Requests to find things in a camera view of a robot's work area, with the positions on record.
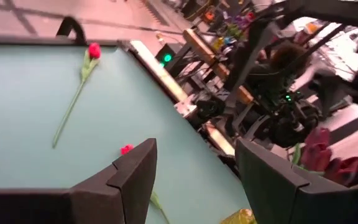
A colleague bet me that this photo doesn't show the black box with green light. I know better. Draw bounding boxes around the black box with green light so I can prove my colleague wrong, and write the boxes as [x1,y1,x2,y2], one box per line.
[155,42,185,68]

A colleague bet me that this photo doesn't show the bright red artificial tulip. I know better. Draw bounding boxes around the bright red artificial tulip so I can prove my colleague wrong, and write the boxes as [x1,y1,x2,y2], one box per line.
[120,144,171,224]
[52,42,103,149]

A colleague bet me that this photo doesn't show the black frame post clip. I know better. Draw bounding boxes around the black frame post clip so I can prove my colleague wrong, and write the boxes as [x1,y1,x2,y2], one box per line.
[55,16,87,45]

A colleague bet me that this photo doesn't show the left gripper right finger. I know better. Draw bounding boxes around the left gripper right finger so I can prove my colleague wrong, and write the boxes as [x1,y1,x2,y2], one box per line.
[235,139,358,224]

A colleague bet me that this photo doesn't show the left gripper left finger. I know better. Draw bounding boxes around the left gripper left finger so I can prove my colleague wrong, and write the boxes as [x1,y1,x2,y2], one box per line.
[0,138,158,224]

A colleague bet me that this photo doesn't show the teal table mat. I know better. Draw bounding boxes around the teal table mat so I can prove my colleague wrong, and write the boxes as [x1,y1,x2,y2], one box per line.
[0,43,251,224]

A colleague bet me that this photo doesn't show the person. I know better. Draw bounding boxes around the person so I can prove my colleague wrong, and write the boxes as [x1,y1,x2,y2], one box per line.
[247,42,313,94]

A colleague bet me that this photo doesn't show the yellow glass vase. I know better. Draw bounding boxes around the yellow glass vase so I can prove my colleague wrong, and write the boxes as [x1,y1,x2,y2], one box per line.
[221,208,257,224]

